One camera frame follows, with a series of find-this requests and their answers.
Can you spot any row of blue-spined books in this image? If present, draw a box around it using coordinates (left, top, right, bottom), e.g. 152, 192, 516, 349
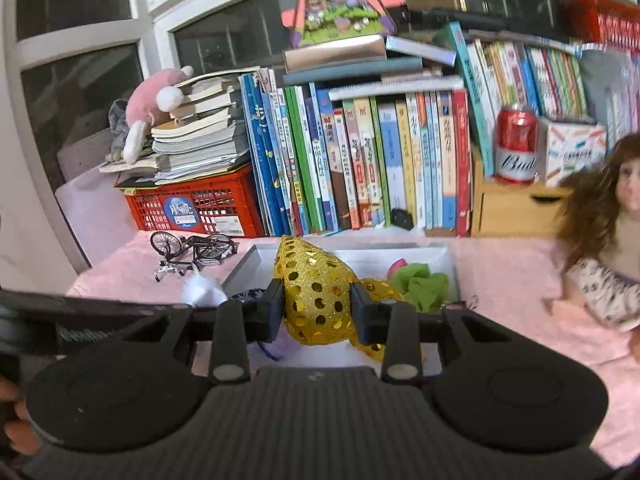
580, 44, 640, 136

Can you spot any red drink can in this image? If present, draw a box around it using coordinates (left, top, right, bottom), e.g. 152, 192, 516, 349
494, 104, 540, 186

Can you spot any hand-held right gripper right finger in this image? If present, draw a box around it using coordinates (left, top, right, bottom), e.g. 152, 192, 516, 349
350, 282, 522, 384

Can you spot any stack of worn paperback books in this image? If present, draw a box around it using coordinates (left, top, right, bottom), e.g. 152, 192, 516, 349
99, 67, 251, 186

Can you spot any gold sequined cloth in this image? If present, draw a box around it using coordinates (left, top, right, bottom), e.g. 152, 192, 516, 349
272, 234, 409, 364

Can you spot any pink fluffy blanket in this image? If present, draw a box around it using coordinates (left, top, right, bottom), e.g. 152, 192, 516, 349
65, 232, 640, 467

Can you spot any white colourfully printed box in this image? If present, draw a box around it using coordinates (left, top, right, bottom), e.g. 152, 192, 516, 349
537, 115, 609, 189

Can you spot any spiral-bound notebook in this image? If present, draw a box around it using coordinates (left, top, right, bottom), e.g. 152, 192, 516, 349
327, 75, 466, 102

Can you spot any dark teal flat notebook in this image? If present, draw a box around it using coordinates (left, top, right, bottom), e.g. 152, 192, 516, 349
281, 57, 426, 86

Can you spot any white window frame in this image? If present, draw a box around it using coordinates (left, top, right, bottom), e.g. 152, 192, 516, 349
0, 0, 640, 272

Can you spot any pink plush toy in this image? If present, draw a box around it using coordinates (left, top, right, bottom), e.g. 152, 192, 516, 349
122, 65, 195, 165

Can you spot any white fluffy ball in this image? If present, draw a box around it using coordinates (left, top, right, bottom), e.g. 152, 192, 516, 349
180, 270, 229, 307

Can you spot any triangular pink toy house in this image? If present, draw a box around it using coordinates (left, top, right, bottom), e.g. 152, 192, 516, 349
281, 0, 407, 49

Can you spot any white flat book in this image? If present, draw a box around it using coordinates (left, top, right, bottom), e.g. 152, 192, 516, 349
385, 34, 457, 69

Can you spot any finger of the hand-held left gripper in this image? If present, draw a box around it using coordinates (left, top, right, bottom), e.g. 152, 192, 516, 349
50, 293, 196, 329

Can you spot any white shallow tray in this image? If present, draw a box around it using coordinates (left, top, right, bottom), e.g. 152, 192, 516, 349
220, 242, 462, 366

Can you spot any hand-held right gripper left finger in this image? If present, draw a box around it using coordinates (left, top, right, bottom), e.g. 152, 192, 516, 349
116, 278, 286, 386

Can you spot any grey storage box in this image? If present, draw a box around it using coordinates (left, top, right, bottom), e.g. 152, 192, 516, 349
55, 127, 121, 181

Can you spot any silver rectangular box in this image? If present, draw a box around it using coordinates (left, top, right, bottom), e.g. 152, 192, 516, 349
282, 34, 389, 74

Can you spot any row of tall picture books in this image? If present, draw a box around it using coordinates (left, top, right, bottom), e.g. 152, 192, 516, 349
239, 67, 474, 239

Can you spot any red plastic basket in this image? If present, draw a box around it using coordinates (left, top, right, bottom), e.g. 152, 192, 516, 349
562, 0, 640, 54

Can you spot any red plastic crate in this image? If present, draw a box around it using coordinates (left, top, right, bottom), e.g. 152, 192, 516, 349
116, 164, 266, 239

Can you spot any black model bicycle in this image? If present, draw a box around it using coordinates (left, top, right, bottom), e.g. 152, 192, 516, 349
149, 231, 240, 284

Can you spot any brown-haired doll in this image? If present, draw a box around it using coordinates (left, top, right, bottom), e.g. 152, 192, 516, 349
542, 132, 640, 356

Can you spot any translucent white plastic box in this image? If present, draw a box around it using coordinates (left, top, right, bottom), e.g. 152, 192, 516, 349
54, 169, 139, 271

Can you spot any long black case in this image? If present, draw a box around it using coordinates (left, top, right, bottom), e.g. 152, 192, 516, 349
400, 5, 571, 44

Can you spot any green soft cloth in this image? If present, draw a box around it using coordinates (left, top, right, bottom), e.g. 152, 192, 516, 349
387, 262, 451, 314

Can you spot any small wooden drawer box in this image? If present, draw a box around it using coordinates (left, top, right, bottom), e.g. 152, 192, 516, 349
470, 147, 576, 239

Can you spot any grey plush toy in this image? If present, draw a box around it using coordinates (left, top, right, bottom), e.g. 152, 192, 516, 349
105, 98, 132, 164

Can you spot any person's left hand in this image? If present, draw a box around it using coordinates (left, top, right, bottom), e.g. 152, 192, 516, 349
0, 377, 44, 456

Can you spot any row of thin colourful books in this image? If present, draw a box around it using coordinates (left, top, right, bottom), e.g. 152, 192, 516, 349
440, 22, 589, 121

